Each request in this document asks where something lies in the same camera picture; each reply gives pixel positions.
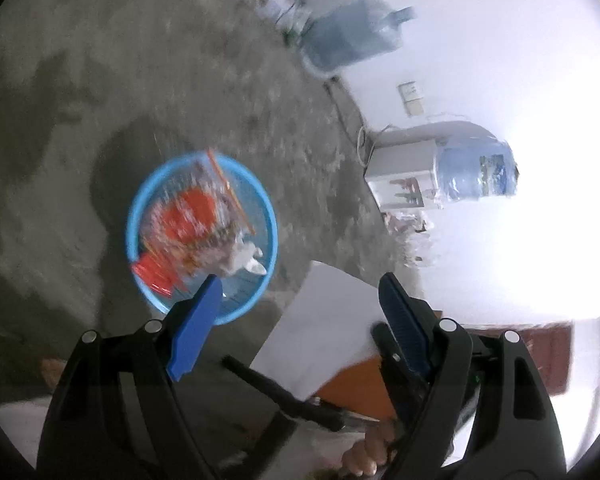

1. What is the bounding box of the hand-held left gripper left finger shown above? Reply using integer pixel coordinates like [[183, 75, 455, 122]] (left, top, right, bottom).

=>
[[36, 274, 224, 480]]

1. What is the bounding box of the black floor cable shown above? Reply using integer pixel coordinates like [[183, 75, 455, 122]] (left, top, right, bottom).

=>
[[324, 79, 376, 166]]

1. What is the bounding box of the white wall socket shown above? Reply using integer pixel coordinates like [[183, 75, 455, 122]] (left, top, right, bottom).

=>
[[397, 80, 426, 116]]

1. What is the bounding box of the blue water jug with label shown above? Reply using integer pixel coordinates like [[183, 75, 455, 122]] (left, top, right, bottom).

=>
[[434, 121, 520, 207]]

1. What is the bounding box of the red plastic wrapper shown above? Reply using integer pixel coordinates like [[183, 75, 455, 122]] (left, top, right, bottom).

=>
[[131, 251, 177, 297]]

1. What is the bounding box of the person's right hand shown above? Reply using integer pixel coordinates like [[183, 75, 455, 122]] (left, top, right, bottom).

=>
[[340, 420, 398, 478]]

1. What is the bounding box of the white water dispenser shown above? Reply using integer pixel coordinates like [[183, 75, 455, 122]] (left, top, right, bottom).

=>
[[364, 127, 443, 213]]

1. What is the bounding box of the empty blue water jug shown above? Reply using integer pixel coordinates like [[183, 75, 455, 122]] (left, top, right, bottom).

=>
[[299, 0, 417, 75]]

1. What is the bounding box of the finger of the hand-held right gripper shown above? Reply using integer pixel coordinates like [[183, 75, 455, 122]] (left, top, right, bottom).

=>
[[371, 321, 411, 377], [222, 355, 346, 432]]

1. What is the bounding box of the blue plastic basket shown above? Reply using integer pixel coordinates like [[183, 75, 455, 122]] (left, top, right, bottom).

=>
[[125, 151, 280, 326]]

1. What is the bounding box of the clear plastic pack red label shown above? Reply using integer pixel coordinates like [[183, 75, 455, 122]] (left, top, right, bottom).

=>
[[142, 151, 257, 281]]

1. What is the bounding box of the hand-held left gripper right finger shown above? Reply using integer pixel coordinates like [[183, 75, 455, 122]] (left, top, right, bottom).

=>
[[378, 271, 567, 480]]

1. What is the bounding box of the white tissue paper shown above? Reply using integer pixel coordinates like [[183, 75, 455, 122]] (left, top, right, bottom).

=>
[[222, 239, 269, 278]]

